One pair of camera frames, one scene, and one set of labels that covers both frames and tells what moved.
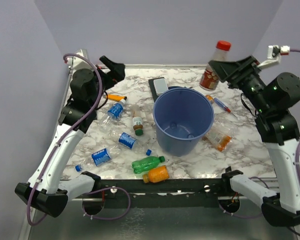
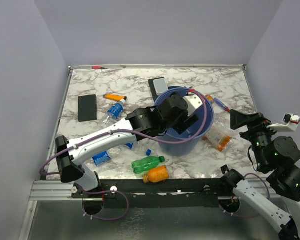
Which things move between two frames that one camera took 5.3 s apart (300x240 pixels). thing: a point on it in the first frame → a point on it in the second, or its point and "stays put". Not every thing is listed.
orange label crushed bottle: (218, 137) stays put
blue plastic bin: (182, 116) stays put
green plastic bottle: (143, 165) stays put
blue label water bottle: (114, 113) stays put
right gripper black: (236, 70) → (254, 122)
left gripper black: (117, 69) → (186, 122)
